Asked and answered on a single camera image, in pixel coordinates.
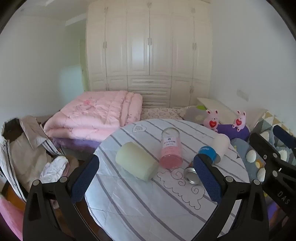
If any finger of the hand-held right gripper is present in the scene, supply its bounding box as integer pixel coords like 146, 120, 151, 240
249, 132, 282, 163
273, 125, 296, 150

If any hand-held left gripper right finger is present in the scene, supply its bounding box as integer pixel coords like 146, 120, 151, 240
193, 153, 270, 241

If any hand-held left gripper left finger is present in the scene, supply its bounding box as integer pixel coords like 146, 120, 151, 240
23, 154, 100, 241

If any pale green cup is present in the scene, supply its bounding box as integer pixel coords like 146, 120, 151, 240
115, 141, 159, 181

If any white cup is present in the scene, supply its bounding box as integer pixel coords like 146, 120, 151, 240
212, 133, 231, 161

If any egg print blue blanket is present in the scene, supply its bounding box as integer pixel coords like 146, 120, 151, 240
230, 128, 274, 184

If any geometric patterned cushion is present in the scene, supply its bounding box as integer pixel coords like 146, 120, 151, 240
251, 111, 296, 139

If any purple pillow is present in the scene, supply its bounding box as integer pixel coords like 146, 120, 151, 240
217, 123, 251, 141

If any blue labelled metal can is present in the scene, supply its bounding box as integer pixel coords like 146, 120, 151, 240
184, 145, 223, 185

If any white crumpled cloth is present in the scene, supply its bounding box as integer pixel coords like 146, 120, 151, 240
40, 156, 70, 184

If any pink plush rabbit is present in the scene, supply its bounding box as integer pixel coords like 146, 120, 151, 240
203, 109, 220, 133
232, 110, 247, 132

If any purple bed sheet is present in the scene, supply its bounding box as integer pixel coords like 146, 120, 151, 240
53, 137, 102, 151

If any white pillow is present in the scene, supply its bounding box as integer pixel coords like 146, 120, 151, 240
197, 97, 269, 127

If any pink glass bottle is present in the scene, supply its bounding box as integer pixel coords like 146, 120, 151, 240
159, 127, 184, 169

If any striped white tablecloth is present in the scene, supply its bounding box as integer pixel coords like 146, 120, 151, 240
85, 118, 252, 241

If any pink folded quilt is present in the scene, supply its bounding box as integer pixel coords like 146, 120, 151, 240
43, 90, 143, 142

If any grey patterned pillow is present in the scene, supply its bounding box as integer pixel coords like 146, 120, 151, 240
180, 105, 210, 127

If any beige jacket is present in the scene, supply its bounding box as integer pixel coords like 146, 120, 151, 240
0, 115, 66, 202

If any heart print pillow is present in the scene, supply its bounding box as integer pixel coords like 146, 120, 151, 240
141, 108, 185, 121

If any pink cloth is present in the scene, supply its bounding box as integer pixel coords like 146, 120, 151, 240
0, 197, 24, 241

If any pale green door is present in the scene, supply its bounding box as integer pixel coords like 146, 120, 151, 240
79, 38, 90, 91

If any white wardrobe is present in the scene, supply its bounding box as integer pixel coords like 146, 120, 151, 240
86, 0, 213, 107

